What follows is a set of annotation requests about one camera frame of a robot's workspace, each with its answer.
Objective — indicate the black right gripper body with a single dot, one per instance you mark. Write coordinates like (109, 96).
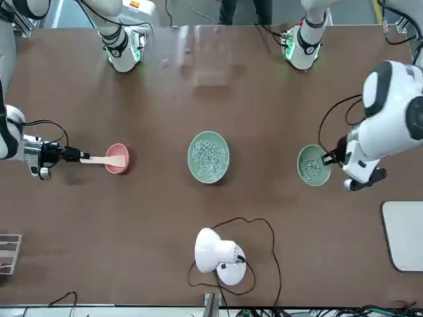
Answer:
(51, 155)

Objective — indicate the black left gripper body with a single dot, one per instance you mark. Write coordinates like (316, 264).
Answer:
(342, 150)

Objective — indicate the clear glass beads pile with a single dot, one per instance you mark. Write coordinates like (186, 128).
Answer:
(310, 168)
(208, 158)

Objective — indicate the small green bowl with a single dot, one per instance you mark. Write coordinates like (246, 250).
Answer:
(307, 152)

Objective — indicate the cream spoon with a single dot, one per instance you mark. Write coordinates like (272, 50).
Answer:
(105, 160)

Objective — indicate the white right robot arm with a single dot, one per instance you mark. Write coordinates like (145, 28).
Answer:
(122, 59)

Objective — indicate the pink bowl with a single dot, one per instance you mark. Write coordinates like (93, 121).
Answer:
(117, 148)

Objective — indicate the large green bowl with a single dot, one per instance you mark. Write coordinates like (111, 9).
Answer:
(195, 171)

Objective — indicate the green circuit board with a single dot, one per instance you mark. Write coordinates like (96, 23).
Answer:
(138, 43)
(287, 43)

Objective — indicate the white desk lamp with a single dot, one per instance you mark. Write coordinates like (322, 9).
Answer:
(211, 251)

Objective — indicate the white box yellow label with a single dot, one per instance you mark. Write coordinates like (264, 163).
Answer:
(142, 6)

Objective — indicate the person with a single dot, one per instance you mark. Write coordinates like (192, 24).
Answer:
(229, 11)

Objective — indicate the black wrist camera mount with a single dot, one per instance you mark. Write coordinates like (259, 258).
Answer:
(370, 180)

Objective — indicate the aluminium frame post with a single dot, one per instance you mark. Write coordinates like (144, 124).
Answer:
(211, 305)

